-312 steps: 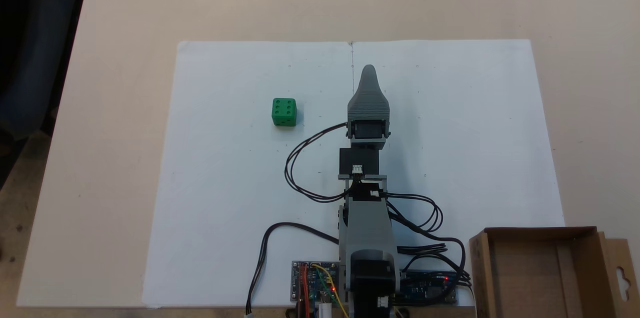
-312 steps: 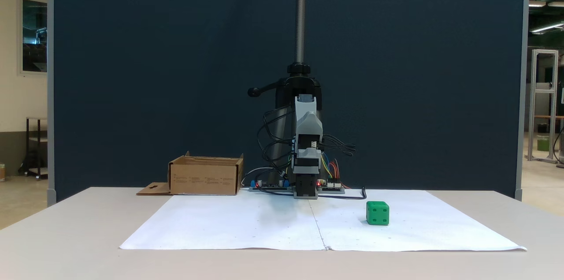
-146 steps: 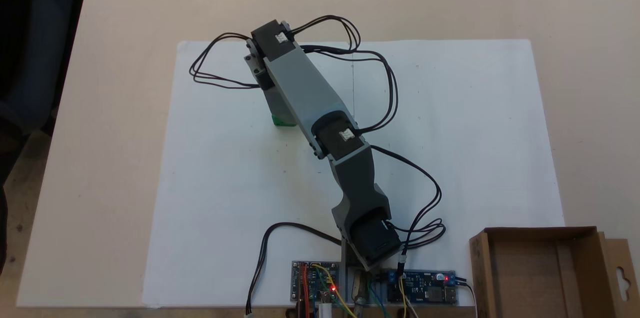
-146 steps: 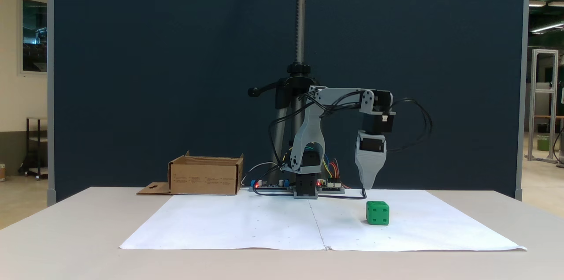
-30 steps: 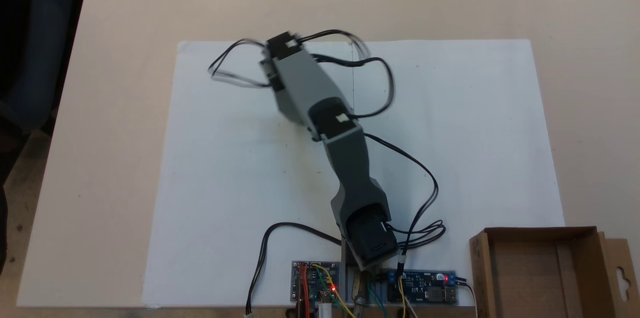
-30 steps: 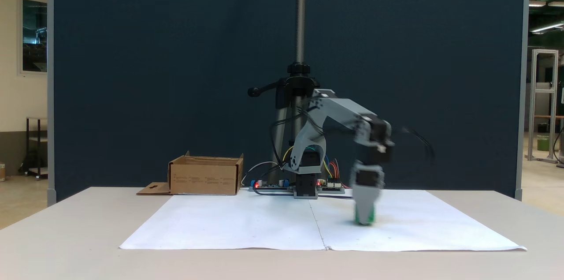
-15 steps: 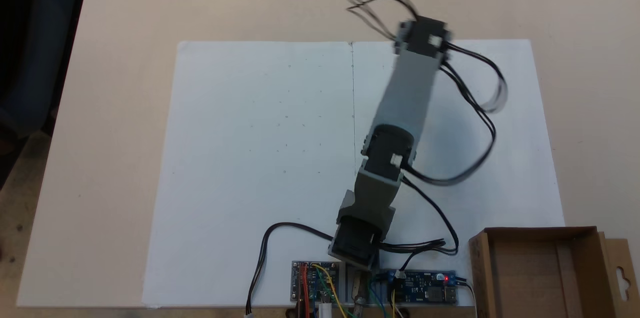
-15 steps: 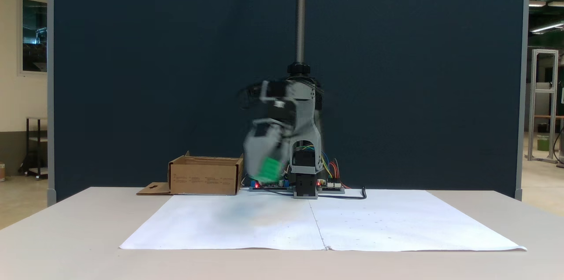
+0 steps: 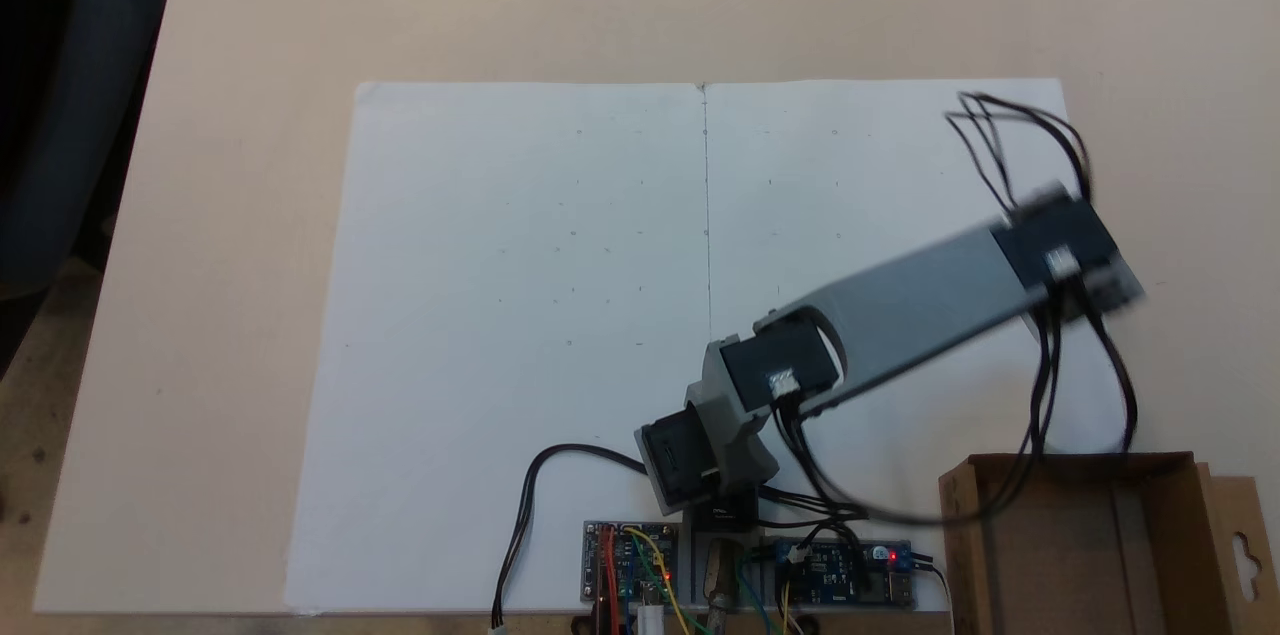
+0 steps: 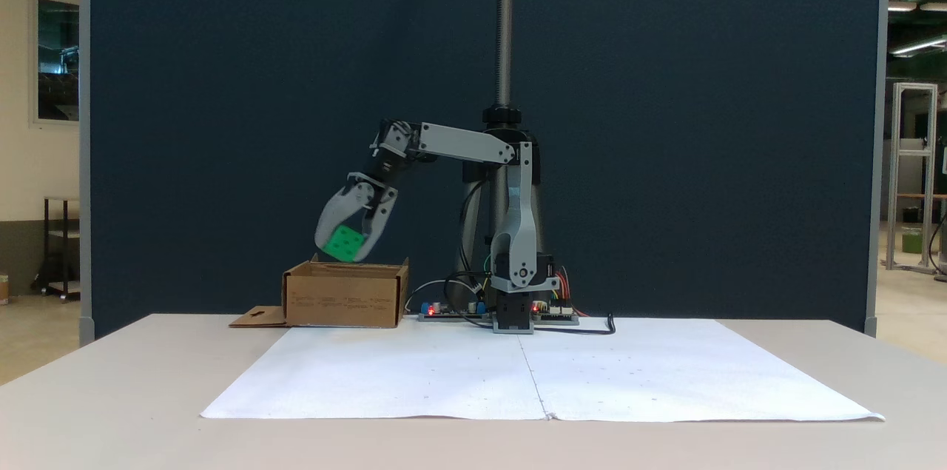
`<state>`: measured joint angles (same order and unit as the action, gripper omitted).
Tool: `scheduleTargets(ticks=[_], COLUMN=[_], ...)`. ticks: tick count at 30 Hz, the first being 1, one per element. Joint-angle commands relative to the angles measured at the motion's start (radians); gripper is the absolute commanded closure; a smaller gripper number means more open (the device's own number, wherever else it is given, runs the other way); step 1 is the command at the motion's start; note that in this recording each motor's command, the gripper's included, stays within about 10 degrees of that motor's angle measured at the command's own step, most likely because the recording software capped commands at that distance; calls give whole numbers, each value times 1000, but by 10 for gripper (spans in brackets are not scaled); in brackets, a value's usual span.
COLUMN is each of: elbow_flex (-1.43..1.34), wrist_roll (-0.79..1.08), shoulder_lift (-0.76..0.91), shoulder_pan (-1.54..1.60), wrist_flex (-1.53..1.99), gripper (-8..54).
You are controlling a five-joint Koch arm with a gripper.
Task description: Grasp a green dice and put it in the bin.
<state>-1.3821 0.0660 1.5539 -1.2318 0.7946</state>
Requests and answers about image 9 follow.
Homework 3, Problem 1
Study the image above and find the thin power cable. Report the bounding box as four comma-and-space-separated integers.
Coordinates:
912, 557, 957, 635

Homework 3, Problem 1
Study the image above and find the yellow wire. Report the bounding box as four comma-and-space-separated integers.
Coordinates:
623, 526, 703, 635

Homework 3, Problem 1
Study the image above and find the black gripper wire loop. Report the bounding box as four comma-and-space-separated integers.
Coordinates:
944, 91, 1094, 216

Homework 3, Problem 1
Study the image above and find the black shoulder wire loop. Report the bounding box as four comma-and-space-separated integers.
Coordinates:
750, 483, 871, 566

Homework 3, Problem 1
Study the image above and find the circuit board with coloured wires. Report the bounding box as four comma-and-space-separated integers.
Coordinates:
582, 519, 683, 609

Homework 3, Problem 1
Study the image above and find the blue circuit board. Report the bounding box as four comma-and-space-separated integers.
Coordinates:
772, 538, 916, 609

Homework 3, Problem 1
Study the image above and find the brown cardboard box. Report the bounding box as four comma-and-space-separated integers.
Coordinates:
938, 452, 1280, 635

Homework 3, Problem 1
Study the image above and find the black cable with white plug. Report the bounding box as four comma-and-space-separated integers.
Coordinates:
489, 443, 651, 635

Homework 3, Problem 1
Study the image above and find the orange red wire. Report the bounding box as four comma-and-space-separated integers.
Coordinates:
596, 526, 623, 635

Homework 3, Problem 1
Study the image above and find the black forearm wire loop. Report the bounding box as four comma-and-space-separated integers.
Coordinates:
775, 285, 1142, 528

